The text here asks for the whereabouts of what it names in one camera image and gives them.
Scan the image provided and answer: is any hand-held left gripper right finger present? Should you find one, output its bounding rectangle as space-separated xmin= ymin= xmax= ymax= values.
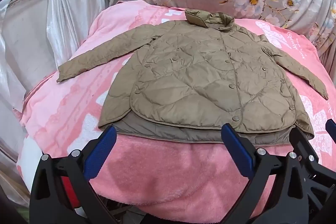
xmin=221 ymin=124 xmax=310 ymax=224

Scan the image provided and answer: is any white satin curtain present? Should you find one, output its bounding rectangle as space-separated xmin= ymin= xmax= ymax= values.
xmin=0 ymin=0 xmax=111 ymax=188

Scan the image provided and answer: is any pink bow print blanket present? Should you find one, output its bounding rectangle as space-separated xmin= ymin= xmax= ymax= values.
xmin=16 ymin=0 xmax=336 ymax=224

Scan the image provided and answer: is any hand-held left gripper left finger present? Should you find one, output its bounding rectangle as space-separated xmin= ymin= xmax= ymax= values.
xmin=29 ymin=126 xmax=118 ymax=224

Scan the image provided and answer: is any tan quilted jacket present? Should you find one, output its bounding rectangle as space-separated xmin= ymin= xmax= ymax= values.
xmin=56 ymin=9 xmax=329 ymax=144

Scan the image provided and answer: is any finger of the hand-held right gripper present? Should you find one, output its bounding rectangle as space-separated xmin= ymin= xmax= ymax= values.
xmin=289 ymin=128 xmax=332 ymax=188
xmin=325 ymin=119 xmax=336 ymax=141

